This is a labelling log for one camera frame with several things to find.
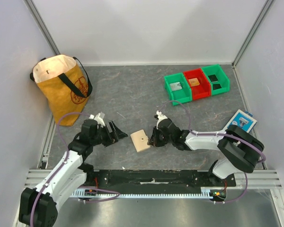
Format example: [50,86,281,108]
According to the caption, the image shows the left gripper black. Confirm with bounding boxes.
[90,120,127,148]

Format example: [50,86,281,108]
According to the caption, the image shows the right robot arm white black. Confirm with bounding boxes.
[148,118,266,186]

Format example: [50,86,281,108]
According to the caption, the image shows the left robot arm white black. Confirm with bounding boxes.
[18,119,128,227]

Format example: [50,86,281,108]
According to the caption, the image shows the silver card in bin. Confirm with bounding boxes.
[169,82,182,91]

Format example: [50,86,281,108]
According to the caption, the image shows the orange card in bin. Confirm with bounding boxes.
[188,78,200,87]

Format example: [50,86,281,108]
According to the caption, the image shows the black card lower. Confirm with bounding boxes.
[213,84,222,90]

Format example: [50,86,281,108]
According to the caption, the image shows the black card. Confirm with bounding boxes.
[208,74,218,83]
[213,84,222,90]

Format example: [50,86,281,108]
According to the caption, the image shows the black card upper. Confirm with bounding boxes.
[208,74,218,83]

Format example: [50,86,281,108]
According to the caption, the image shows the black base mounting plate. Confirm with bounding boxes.
[83,170,236,194]

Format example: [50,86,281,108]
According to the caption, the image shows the left green plastic bin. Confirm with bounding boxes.
[164,72,193,106]

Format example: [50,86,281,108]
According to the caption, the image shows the green plastic bin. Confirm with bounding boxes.
[164,72,193,106]
[201,64,230,96]

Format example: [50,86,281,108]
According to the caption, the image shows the yellow paper tote bag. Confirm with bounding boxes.
[30,54,93,126]

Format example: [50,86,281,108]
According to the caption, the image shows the red plastic bin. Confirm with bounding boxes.
[183,68,212,101]

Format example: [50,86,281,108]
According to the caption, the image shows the blue razor package box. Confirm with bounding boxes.
[223,109,257,133]

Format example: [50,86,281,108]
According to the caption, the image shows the right green plastic bin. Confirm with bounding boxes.
[201,64,230,96]

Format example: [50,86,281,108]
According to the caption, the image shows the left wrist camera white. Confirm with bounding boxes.
[89,112,106,128]

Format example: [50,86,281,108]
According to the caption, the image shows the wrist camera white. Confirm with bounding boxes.
[154,110,167,122]
[89,112,106,128]

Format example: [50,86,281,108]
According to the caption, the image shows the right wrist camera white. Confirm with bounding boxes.
[154,110,167,122]

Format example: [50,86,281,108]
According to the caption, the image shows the slotted cable duct rail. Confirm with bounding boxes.
[70,188,213,199]

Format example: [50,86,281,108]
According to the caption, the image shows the aluminium frame profile rail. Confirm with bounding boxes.
[24,169,282,189]

